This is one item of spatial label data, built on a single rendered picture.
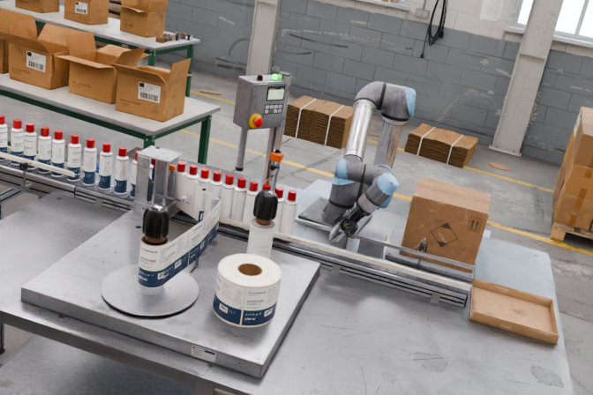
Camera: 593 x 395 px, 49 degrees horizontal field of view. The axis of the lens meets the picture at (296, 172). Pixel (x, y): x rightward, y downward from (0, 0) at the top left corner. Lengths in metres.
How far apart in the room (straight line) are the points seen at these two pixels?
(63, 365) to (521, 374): 1.79
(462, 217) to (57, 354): 1.77
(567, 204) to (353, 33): 3.59
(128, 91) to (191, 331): 2.41
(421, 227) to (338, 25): 5.60
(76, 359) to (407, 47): 5.80
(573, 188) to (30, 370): 4.14
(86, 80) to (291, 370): 2.91
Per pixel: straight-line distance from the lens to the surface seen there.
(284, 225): 2.55
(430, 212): 2.65
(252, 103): 2.46
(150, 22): 6.62
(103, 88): 4.38
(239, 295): 2.00
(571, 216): 5.62
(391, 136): 2.73
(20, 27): 4.81
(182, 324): 2.04
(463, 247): 2.69
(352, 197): 2.81
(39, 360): 2.98
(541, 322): 2.61
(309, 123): 6.60
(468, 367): 2.22
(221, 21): 8.73
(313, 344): 2.12
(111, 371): 2.91
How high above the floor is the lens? 2.05
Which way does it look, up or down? 21 degrees down
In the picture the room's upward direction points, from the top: 9 degrees clockwise
